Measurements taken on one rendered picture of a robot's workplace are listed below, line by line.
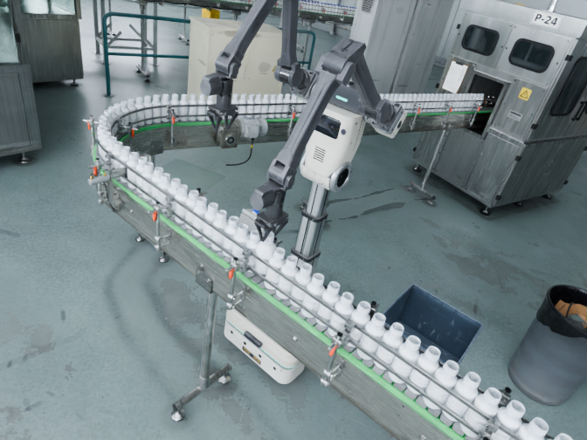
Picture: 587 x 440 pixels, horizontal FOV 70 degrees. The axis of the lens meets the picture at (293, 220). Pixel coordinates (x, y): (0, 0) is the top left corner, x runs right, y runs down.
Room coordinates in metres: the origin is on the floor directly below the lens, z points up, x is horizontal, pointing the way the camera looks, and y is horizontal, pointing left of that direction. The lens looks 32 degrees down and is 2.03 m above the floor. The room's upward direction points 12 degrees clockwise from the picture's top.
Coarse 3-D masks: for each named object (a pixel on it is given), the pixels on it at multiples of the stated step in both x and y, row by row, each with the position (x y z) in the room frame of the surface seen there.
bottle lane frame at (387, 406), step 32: (128, 192) 1.60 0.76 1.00; (160, 224) 1.46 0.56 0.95; (192, 256) 1.34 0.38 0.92; (224, 288) 1.23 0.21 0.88; (256, 288) 1.15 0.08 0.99; (256, 320) 1.13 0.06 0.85; (288, 320) 1.06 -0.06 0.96; (288, 352) 1.04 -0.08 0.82; (320, 352) 0.98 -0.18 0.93; (352, 352) 0.95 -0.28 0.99; (352, 384) 0.90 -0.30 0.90; (384, 384) 0.85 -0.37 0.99; (384, 416) 0.83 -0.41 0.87; (416, 416) 0.78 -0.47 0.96
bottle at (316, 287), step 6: (318, 276) 1.09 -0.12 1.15; (312, 282) 1.07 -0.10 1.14; (318, 282) 1.06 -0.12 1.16; (312, 288) 1.06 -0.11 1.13; (318, 288) 1.06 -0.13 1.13; (324, 288) 1.08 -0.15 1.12; (306, 294) 1.06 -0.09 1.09; (318, 294) 1.05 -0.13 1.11; (306, 300) 1.06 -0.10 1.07; (312, 300) 1.05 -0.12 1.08; (306, 306) 1.05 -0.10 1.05; (312, 306) 1.05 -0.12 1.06; (318, 306) 1.06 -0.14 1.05; (306, 312) 1.05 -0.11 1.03
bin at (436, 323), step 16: (416, 288) 1.42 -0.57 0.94; (400, 304) 1.36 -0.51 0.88; (416, 304) 1.40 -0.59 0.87; (432, 304) 1.37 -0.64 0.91; (448, 304) 1.34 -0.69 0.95; (400, 320) 1.42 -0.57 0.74; (416, 320) 1.39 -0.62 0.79; (432, 320) 1.35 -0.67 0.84; (448, 320) 1.32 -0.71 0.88; (464, 320) 1.29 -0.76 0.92; (432, 336) 1.34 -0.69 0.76; (448, 336) 1.31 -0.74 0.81; (464, 336) 1.28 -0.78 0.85; (448, 352) 1.29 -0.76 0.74; (464, 352) 1.26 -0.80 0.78
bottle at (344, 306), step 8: (344, 296) 1.02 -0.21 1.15; (352, 296) 1.02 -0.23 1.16; (336, 304) 1.01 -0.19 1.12; (344, 304) 0.99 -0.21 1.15; (344, 312) 0.98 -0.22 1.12; (336, 320) 0.99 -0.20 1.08; (344, 320) 0.98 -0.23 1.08; (328, 328) 1.00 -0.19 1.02; (336, 328) 0.98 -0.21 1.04; (344, 328) 0.99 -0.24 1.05
